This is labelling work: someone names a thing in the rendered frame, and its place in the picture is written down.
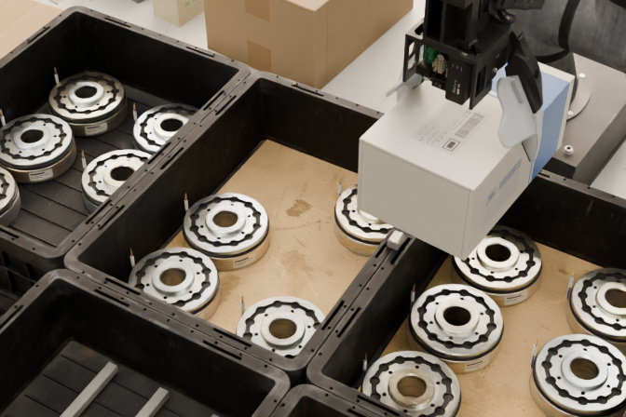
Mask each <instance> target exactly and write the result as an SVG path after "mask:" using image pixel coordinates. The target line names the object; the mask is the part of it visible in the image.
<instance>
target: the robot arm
mask: <svg viewBox="0 0 626 417"><path fill-rule="evenodd" d="M413 43H414V47H413V51H412V53H411V54H410V55H409V48H410V45H412V44H413ZM574 53H575V54H578V55H580V56H582V57H584V58H587V59H589V60H592V61H596V62H598V63H601V64H603V65H605V66H607V67H610V68H612V69H615V70H617V71H620V72H622V73H625V75H626V0H426V3H425V15H424V18H422V19H421V20H420V21H419V22H418V23H417V24H416V25H415V26H413V27H412V28H411V29H410V30H409V31H408V32H407V33H406V34H405V42H404V57H403V66H402V69H401V74H400V78H399V81H398V82H397V83H396V84H395V85H394V86H393V87H392V88H391V89H390V90H389V91H388V92H387V93H386V97H388V96H390V95H391V94H392V93H394V92H395V91H396V90H397V102H398V101H399V100H400V99H401V98H402V97H403V96H404V95H405V94H406V93H407V92H408V91H409V90H410V89H414V88H415V87H417V86H419V85H421V84H422V83H423V82H424V81H425V80H426V81H431V82H432V83H431V85H432V86H433V87H436V88H439V89H441V90H443V91H445V98H446V99H447V100H449V101H452V102H454V103H457V104H459V105H463V104H464V103H465V102H466V101H467V100H468V99H469V109H470V110H472V109H473V108H474V107H475V106H476V105H477V104H478V103H479V102H480V101H481V100H482V99H483V98H484V97H485V96H486V95H487V94H488V93H489V92H490V91H491V90H492V83H493V81H491V80H492V79H493V78H494V77H495V76H496V75H497V71H498V70H499V69H501V68H502V67H503V66H504V65H505V64H506V63H508V64H507V65H506V66H505V67H504V68H505V73H506V77H501V78H499V79H498V81H497V98H498V100H499V103H500V105H501V108H502V116H501V120H500V124H499V128H498V137H499V140H500V143H501V144H502V146H503V147H504V148H507V149H509V148H511V147H512V146H514V145H516V144H518V143H520V142H522V146H523V148H524V151H525V153H526V155H527V157H528V160H529V162H534V161H535V159H536V158H537V156H538V150H539V146H540V142H541V134H542V105H543V92H542V77H541V71H540V68H539V65H538V63H539V62H540V63H542V64H545V65H548V66H550V67H552V68H554V69H557V70H560V71H562V72H565V73H567V74H571V75H574V76H575V80H574V85H573V89H572V94H571V99H570V103H571V102H572V101H573V99H575V97H576V93H577V88H578V71H577V68H576V64H575V58H574ZM570 103H569V104H570Z"/></svg>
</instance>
